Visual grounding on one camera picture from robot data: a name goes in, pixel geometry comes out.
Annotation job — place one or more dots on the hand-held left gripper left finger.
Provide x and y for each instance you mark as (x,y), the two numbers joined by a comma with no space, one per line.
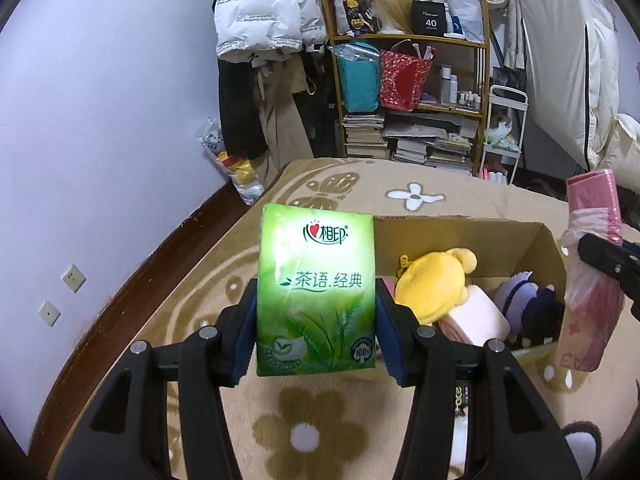
(245,340)

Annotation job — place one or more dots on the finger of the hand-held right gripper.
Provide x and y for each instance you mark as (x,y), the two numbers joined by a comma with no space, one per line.
(607,256)

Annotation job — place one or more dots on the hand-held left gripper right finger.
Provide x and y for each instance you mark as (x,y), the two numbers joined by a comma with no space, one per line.
(387,330)

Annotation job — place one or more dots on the pink tissue packet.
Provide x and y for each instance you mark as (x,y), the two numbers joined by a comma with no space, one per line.
(590,320)

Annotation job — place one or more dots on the yellow plush toy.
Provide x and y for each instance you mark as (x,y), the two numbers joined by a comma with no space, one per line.
(435,285)

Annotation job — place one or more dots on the green tissue pack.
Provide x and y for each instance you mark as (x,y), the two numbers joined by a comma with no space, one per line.
(315,300)

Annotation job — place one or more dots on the pink plush toy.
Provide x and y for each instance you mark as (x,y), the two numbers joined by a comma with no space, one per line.
(477,317)

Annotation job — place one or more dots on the purple-haired plush doll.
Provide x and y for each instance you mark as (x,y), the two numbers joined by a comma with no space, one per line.
(520,295)

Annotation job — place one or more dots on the cardboard box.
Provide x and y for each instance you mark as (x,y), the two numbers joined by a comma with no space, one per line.
(500,245)

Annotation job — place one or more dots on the beige flower blanket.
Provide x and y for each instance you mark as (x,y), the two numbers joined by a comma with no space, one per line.
(300,395)

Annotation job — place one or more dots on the black printed packet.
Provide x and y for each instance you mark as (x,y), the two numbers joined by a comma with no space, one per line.
(462,396)

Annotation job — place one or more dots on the white plush with dark ear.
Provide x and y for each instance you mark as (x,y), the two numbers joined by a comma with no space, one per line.
(580,445)

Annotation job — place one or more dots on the white green plush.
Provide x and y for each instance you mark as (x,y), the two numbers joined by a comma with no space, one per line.
(501,135)

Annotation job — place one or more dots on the plastic bag with yellow toys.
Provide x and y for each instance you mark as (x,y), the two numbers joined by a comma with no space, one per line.
(240,175)

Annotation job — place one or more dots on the pile of books and papers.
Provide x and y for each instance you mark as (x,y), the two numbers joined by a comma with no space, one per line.
(430,150)

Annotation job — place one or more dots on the white cart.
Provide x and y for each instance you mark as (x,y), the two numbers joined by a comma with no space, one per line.
(507,94)

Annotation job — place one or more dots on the stack of books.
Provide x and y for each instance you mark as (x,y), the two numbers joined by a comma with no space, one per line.
(364,135)

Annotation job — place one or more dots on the white bedding pile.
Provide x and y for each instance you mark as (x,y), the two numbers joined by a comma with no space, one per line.
(555,60)

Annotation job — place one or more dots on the row of small cosmetic jars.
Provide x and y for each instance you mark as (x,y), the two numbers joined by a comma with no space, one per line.
(469,101)

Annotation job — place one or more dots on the beige trousers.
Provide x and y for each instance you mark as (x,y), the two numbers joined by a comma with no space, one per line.
(285,125)

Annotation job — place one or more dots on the black hanging garment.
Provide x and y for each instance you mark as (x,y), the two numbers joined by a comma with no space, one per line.
(240,110)
(322,120)

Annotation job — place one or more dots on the white bottle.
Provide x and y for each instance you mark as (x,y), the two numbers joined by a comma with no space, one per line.
(444,85)
(453,91)

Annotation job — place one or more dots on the teal bag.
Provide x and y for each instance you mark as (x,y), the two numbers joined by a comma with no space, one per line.
(357,85)

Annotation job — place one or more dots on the red gift bag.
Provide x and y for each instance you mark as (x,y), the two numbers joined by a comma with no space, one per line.
(400,80)

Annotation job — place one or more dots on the wooden shelf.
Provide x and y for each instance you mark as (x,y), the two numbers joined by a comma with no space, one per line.
(410,40)

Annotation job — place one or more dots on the black box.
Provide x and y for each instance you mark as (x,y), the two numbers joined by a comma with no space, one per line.
(429,20)

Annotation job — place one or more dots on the blonde wig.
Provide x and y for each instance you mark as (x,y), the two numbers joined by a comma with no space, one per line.
(390,7)

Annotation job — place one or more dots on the white puffer jacket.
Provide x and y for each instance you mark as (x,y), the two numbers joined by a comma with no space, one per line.
(260,15)

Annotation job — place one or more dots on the purple printed bag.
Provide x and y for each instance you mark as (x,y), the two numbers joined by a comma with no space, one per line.
(350,5)

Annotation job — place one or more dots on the wall socket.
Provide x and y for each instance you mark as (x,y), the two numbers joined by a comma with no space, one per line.
(48,313)
(73,278)

